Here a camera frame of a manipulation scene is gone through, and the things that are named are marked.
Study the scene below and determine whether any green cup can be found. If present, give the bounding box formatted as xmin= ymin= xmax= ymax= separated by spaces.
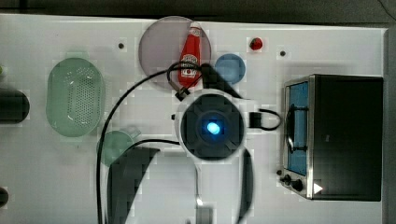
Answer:
xmin=101 ymin=126 xmax=141 ymax=167

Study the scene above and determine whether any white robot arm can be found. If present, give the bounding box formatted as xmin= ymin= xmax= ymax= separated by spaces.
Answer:
xmin=106 ymin=89 xmax=254 ymax=224

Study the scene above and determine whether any red ketchup bottle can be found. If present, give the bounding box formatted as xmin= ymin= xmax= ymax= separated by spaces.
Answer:
xmin=177 ymin=21 xmax=202 ymax=88

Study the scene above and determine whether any green colander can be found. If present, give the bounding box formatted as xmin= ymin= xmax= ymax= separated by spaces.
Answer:
xmin=46 ymin=58 xmax=106 ymax=137

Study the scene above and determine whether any dark object lower left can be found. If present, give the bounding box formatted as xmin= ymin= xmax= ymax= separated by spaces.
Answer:
xmin=0 ymin=188 xmax=9 ymax=207

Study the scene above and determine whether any grey round plate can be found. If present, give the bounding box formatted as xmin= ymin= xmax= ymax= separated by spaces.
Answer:
xmin=138 ymin=16 xmax=211 ymax=91

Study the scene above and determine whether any black toaster oven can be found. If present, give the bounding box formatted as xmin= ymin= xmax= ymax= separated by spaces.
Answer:
xmin=277 ymin=74 xmax=384 ymax=202

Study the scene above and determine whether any black cylinder left edge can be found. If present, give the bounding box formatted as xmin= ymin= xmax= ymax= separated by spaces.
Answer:
xmin=0 ymin=90 xmax=30 ymax=124

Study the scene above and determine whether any blue bowl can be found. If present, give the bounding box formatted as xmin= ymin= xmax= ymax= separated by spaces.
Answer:
xmin=215 ymin=53 xmax=246 ymax=84

